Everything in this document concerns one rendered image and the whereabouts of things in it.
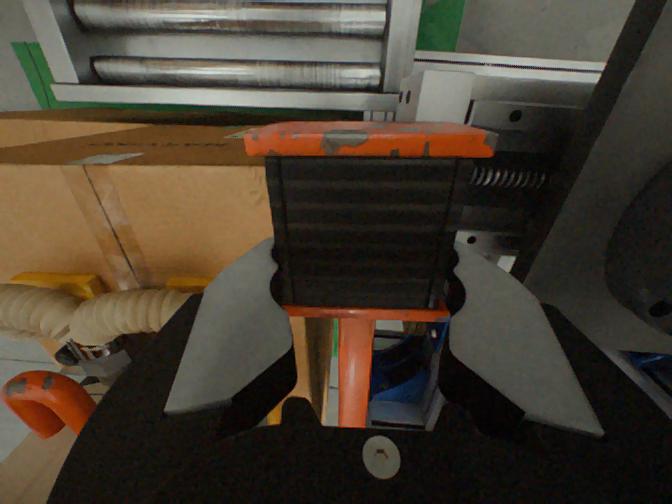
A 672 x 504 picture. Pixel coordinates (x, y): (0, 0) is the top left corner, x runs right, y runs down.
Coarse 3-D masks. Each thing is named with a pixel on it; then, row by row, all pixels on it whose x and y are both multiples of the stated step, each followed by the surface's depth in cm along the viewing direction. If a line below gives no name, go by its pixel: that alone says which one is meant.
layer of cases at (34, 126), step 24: (0, 120) 62; (24, 120) 62; (48, 120) 62; (72, 120) 63; (96, 120) 65; (120, 120) 66; (144, 120) 68; (168, 120) 70; (192, 120) 71; (216, 120) 73; (240, 120) 75; (264, 120) 78; (288, 120) 80; (312, 120) 82; (336, 120) 85; (0, 144) 65
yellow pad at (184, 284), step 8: (176, 280) 31; (184, 280) 31; (192, 280) 31; (200, 280) 31; (208, 280) 31; (168, 288) 30; (176, 288) 30; (184, 288) 30; (192, 288) 30; (200, 288) 30; (272, 416) 43; (264, 424) 43
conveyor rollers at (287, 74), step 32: (96, 0) 51; (128, 0) 51; (160, 0) 50; (192, 0) 50; (224, 0) 51; (160, 32) 54; (192, 32) 53; (224, 32) 53; (256, 32) 52; (288, 32) 52; (320, 32) 52; (352, 32) 51; (96, 64) 55; (128, 64) 55; (160, 64) 55; (192, 64) 55; (224, 64) 54; (256, 64) 54; (288, 64) 54; (320, 64) 54; (352, 64) 54
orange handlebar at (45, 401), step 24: (360, 336) 16; (360, 360) 17; (24, 384) 21; (48, 384) 21; (72, 384) 22; (360, 384) 18; (24, 408) 22; (48, 408) 24; (72, 408) 22; (360, 408) 19; (48, 432) 24
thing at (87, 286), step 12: (24, 276) 32; (36, 276) 32; (48, 276) 32; (60, 276) 32; (72, 276) 32; (84, 276) 32; (96, 276) 32; (60, 288) 31; (72, 288) 31; (84, 288) 31; (96, 288) 32; (84, 300) 32; (60, 348) 33; (60, 360) 33; (72, 360) 33
